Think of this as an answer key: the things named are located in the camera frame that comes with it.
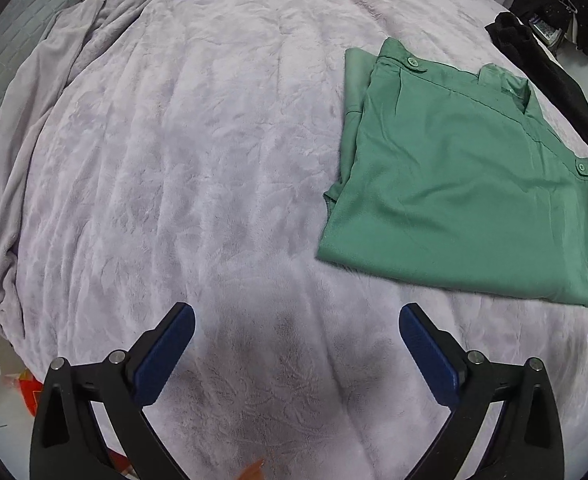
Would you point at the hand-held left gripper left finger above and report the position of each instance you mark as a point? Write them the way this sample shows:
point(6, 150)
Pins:
point(166, 355)

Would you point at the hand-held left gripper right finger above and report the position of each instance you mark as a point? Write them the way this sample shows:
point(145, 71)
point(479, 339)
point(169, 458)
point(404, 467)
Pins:
point(431, 355)

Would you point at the green work jacket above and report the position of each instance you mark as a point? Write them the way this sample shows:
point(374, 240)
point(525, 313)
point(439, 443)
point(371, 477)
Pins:
point(463, 195)

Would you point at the pile of black clothes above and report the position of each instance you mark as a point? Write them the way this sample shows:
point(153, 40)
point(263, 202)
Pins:
point(563, 10)

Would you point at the red plastic bag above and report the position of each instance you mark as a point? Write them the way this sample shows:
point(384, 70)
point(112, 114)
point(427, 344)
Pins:
point(26, 390)

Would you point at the purple plush blanket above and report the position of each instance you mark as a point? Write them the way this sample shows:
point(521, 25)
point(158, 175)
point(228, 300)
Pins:
point(199, 160)

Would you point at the black folded cloth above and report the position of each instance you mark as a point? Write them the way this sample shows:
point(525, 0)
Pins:
point(553, 75)

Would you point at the grey upholstered headboard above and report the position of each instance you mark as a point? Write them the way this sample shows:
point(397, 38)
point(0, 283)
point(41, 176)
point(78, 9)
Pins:
point(4, 55)

